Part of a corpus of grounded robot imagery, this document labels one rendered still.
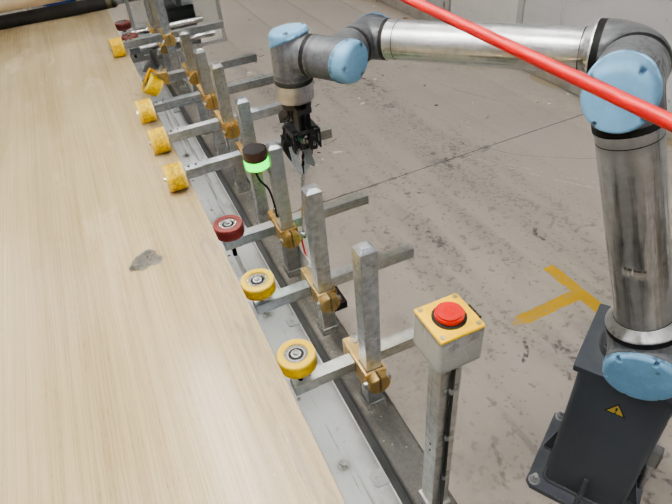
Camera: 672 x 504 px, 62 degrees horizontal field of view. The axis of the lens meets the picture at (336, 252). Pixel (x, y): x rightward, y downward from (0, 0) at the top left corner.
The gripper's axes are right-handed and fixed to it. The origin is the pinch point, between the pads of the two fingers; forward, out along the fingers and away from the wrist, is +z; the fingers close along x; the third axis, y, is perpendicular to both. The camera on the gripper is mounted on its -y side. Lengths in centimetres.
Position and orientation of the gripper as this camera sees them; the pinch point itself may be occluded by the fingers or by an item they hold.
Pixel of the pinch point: (301, 168)
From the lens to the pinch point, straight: 149.4
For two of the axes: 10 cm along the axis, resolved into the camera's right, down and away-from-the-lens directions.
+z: 0.7, 7.7, 6.4
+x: 9.1, -3.2, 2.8
